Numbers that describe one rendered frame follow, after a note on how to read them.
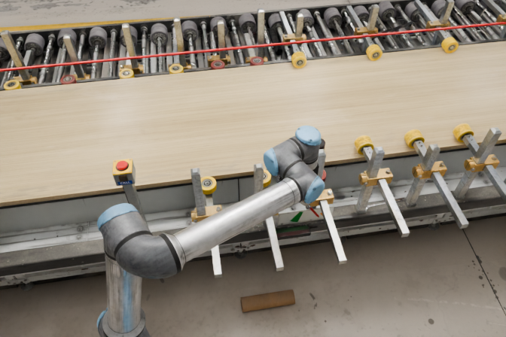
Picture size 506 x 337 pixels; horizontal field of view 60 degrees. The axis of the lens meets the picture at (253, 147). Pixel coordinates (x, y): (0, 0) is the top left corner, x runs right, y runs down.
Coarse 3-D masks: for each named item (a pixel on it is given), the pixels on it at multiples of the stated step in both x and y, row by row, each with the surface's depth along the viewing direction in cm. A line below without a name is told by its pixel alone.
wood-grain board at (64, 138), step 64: (320, 64) 256; (384, 64) 256; (448, 64) 256; (0, 128) 220; (64, 128) 220; (128, 128) 220; (192, 128) 220; (256, 128) 220; (320, 128) 220; (384, 128) 220; (448, 128) 221; (0, 192) 193; (64, 192) 193
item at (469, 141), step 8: (464, 136) 209; (472, 136) 208; (472, 144) 205; (472, 152) 205; (488, 168) 195; (488, 176) 195; (496, 176) 192; (496, 184) 190; (504, 184) 189; (504, 192) 186; (504, 200) 186
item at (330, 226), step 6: (324, 204) 194; (324, 210) 192; (324, 216) 191; (330, 216) 190; (330, 222) 188; (330, 228) 186; (330, 234) 185; (336, 234) 184; (336, 240) 182; (336, 246) 180; (336, 252) 179; (342, 252) 178; (342, 258) 177
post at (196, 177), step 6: (192, 168) 171; (198, 168) 171; (192, 174) 170; (198, 174) 170; (192, 180) 172; (198, 180) 172; (198, 186) 175; (198, 192) 178; (198, 198) 181; (198, 204) 184; (204, 204) 189; (198, 210) 187; (204, 210) 188
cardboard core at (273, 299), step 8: (248, 296) 248; (256, 296) 247; (264, 296) 247; (272, 296) 246; (280, 296) 246; (288, 296) 247; (248, 304) 244; (256, 304) 244; (264, 304) 245; (272, 304) 245; (280, 304) 246; (288, 304) 248
